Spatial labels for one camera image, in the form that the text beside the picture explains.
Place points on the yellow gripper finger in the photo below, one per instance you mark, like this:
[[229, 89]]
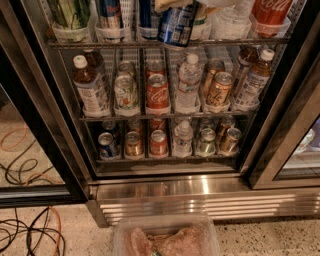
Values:
[[163, 5]]

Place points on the blue pepsi can top shelf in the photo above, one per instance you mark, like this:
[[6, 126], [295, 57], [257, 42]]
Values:
[[176, 25]]

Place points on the white green can top shelf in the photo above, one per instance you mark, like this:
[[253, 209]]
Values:
[[202, 25]]

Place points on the white green can shelf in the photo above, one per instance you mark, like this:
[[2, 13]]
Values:
[[126, 96], [202, 25]]

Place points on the red bull can top shelf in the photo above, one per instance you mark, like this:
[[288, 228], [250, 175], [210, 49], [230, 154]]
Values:
[[110, 26]]

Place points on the rear coca-cola can middle shelf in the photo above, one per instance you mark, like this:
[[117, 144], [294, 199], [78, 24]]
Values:
[[154, 67]]

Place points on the rear white can middle shelf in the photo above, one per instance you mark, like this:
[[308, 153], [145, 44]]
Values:
[[127, 67]]

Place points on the water bottle middle shelf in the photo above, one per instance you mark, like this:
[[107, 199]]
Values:
[[189, 77]]

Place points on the rear orange can middle shelf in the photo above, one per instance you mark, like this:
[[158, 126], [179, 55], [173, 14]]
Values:
[[212, 67]]

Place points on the orange can shelf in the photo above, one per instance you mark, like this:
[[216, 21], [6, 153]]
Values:
[[219, 89], [212, 67]]

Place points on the front coca-cola can middle shelf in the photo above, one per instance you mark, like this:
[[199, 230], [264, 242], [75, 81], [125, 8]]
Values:
[[157, 95]]

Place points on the white green can middle shelf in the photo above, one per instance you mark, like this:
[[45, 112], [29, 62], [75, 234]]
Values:
[[126, 96]]

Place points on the front orange can middle shelf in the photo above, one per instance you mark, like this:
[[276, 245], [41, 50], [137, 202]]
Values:
[[219, 89]]

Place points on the stainless steel fridge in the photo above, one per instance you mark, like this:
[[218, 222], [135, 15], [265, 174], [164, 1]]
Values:
[[216, 185]]

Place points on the red coca-cola can top shelf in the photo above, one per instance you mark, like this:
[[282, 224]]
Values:
[[270, 15]]

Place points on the rear blue can bottom shelf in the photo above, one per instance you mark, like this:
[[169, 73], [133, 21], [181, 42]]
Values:
[[112, 128]]

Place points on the rear bronze can bottom shelf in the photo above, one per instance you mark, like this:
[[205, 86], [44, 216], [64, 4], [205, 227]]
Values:
[[225, 122]]

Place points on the bronze can shelf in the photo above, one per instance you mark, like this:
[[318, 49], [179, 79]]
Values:
[[229, 142], [225, 122]]

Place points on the water bottle bottom shelf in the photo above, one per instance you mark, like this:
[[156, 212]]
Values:
[[182, 139]]

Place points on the front red can bottom shelf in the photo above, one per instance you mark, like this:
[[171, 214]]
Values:
[[158, 144]]

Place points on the front gold can bottom shelf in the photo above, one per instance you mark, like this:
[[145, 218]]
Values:
[[133, 145]]

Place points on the front silver can bottom shelf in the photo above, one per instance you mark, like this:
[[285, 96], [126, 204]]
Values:
[[205, 145]]

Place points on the front bronze can bottom shelf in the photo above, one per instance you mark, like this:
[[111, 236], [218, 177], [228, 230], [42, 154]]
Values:
[[229, 142]]

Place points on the front blue can bottom shelf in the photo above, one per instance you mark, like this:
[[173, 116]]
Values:
[[107, 146]]

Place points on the left glass fridge door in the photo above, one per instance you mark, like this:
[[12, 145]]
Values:
[[40, 161]]

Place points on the glass fridge door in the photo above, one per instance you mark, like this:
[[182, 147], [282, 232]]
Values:
[[40, 161], [291, 157]]

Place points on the right glass fridge door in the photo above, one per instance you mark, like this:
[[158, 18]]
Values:
[[291, 157]]

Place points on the left rear tea bottle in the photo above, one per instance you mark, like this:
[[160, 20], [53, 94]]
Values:
[[96, 61]]

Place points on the right rear tea bottle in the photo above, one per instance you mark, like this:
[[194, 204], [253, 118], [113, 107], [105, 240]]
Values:
[[246, 57]]

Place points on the left front tea bottle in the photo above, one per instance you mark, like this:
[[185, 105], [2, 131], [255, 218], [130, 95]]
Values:
[[91, 88]]

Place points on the clear plastic container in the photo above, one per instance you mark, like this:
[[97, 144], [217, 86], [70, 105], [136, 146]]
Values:
[[166, 235]]

